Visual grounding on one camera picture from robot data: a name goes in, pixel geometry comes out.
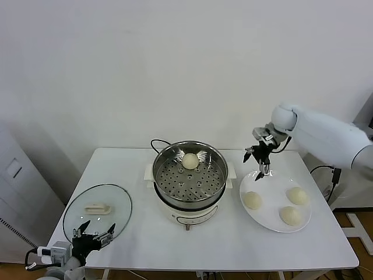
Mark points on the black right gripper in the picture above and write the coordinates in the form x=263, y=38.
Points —
x=263, y=152

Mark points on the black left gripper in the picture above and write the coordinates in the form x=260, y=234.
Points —
x=86, y=246

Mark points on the white steamed baozi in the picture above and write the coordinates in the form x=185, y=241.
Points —
x=297, y=195
x=252, y=200
x=290, y=215
x=190, y=161

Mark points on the round glass pot lid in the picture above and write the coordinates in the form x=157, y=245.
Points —
x=116, y=201

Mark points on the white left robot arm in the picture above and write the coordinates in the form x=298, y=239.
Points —
x=71, y=269

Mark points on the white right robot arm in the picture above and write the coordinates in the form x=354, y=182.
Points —
x=320, y=131

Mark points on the perforated steel steamer basket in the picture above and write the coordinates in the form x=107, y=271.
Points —
x=189, y=186

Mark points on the white table leg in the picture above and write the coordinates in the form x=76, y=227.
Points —
x=106, y=274
x=281, y=275

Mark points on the white round plate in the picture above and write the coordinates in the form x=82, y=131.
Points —
x=271, y=216

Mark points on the grey monitor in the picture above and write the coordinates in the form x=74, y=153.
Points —
x=367, y=108

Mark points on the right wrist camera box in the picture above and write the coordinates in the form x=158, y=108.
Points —
x=262, y=133

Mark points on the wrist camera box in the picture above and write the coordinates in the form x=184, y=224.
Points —
x=58, y=251
x=262, y=133

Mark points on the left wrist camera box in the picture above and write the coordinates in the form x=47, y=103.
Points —
x=58, y=251

